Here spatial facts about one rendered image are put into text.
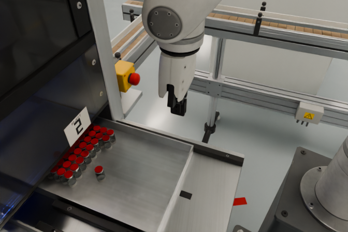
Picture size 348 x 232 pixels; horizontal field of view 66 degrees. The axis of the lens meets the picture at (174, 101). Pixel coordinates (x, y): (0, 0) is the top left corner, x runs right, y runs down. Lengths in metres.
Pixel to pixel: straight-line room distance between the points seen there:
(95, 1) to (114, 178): 0.44
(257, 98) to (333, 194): 0.95
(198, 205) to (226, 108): 1.60
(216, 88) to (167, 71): 1.15
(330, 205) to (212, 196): 0.28
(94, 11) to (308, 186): 0.69
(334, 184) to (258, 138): 1.38
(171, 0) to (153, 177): 0.51
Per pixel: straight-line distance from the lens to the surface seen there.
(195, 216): 0.69
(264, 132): 2.13
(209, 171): 0.76
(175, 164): 0.76
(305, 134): 2.23
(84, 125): 0.72
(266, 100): 1.60
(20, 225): 0.74
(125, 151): 0.80
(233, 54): 2.16
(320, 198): 0.79
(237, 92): 1.60
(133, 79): 0.83
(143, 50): 1.19
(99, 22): 0.69
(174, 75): 0.48
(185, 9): 0.34
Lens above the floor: 1.50
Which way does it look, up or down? 42 degrees down
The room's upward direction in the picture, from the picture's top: straight up
